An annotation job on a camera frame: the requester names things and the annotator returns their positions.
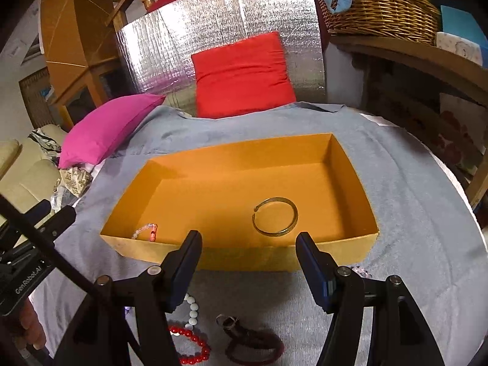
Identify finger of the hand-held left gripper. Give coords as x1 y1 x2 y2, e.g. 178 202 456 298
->
17 199 52 224
28 205 77 238

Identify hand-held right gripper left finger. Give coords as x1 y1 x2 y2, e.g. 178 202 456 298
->
53 230 203 366

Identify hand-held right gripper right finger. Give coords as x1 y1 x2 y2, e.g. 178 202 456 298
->
295 232 445 366

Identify wicker basket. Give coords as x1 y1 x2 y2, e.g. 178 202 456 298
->
312 0 441 45

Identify black white striped cloth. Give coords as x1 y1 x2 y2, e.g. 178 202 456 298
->
28 127 63 161

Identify dark maroon bracelet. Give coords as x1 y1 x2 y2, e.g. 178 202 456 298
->
225 326 286 366

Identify beige sofa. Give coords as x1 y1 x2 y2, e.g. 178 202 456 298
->
0 124 67 229

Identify small dark looped bracelet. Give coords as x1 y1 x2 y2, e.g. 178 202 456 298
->
216 314 241 330

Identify person's left hand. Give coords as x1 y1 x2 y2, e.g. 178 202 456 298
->
11 301 48 356

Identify red bead bracelet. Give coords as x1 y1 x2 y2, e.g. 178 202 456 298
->
168 324 211 366

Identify beige patterned cloth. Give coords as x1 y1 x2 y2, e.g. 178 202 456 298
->
57 164 94 199

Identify magenta pillow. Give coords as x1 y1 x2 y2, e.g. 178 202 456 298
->
58 93 166 169

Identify blue box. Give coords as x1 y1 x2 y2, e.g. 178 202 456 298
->
440 5 485 52

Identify floral printed bag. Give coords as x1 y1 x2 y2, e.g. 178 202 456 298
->
438 93 481 176

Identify wooden cabinet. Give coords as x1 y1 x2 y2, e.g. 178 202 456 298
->
40 0 123 130

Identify black cable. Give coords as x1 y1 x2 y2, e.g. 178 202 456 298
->
0 194 143 355

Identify red pillow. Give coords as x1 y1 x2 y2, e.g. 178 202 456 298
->
191 31 297 120

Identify white box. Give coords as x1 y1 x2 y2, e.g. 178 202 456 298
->
436 32 483 65

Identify white bead bracelet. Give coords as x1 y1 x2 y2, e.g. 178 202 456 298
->
184 293 201 330

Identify silver insulation sheet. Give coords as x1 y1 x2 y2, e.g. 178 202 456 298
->
116 0 326 119

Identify grey blanket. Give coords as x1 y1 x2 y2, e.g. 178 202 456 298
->
28 101 477 366

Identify orange cardboard box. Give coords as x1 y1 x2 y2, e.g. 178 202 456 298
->
100 133 380 272

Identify gold bangle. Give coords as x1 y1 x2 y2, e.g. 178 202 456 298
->
252 197 299 236

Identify wooden table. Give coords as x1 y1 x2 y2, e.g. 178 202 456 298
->
330 34 488 206

